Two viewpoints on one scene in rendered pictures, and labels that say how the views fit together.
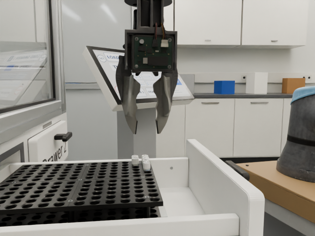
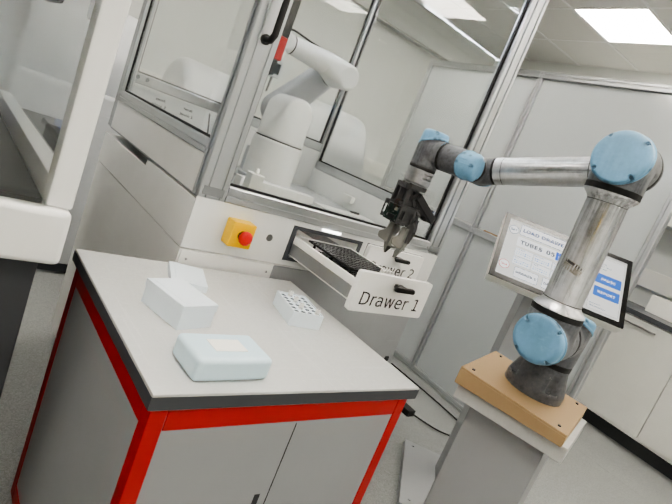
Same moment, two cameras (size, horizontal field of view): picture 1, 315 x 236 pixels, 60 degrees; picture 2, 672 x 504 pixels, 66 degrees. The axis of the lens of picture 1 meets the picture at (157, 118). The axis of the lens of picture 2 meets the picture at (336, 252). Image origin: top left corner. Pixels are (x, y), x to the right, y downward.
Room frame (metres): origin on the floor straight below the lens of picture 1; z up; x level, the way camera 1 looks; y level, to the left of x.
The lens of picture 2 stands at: (-0.52, -1.10, 1.19)
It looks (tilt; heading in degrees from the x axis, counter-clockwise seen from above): 11 degrees down; 55
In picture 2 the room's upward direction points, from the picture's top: 22 degrees clockwise
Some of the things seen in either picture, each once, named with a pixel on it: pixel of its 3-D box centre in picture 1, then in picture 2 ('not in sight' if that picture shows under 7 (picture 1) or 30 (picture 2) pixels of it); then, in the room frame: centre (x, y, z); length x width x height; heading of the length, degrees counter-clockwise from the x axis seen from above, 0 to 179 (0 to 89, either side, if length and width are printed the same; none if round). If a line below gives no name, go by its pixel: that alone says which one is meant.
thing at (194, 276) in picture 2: not in sight; (187, 276); (-0.10, 0.06, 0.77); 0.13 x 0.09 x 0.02; 80
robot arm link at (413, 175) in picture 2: not in sight; (418, 177); (0.42, 0.01, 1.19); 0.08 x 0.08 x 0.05
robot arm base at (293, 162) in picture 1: (309, 155); (541, 371); (0.70, -0.40, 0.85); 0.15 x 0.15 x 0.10
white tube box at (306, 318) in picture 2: not in sight; (297, 309); (0.16, -0.07, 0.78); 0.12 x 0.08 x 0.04; 86
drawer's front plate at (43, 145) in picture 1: (52, 149); (392, 265); (0.69, 0.27, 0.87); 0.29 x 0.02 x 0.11; 7
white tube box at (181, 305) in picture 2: not in sight; (179, 302); (-0.17, -0.15, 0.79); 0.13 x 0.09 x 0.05; 113
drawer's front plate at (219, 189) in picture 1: (211, 190); (390, 295); (0.41, -0.09, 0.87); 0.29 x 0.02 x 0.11; 7
